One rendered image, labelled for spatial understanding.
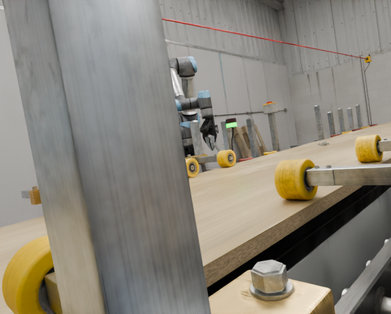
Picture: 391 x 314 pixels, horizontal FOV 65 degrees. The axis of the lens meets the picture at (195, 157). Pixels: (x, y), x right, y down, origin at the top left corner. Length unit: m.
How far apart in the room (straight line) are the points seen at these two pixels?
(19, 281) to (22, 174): 3.59
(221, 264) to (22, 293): 0.23
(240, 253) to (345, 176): 0.25
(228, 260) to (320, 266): 0.31
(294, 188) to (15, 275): 0.47
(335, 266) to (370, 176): 0.26
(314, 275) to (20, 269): 0.52
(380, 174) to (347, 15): 9.18
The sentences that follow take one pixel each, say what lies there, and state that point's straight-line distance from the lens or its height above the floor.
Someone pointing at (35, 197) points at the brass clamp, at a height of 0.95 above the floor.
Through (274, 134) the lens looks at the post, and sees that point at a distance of 2.22.
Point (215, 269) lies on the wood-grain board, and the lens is 0.41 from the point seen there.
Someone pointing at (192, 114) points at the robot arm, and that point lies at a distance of 2.32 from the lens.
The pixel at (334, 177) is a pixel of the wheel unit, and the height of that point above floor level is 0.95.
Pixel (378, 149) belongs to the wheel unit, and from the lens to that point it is 1.04.
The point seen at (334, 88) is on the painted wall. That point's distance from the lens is 9.51.
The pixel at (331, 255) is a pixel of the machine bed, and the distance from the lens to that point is 0.74.
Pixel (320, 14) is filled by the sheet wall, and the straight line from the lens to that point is 9.95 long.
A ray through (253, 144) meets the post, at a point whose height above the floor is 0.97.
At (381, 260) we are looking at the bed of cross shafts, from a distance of 0.53.
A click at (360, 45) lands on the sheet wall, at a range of 9.47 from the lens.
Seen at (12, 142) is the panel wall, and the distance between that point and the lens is 3.88.
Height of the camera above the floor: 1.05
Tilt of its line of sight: 3 degrees down
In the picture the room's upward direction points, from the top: 9 degrees counter-clockwise
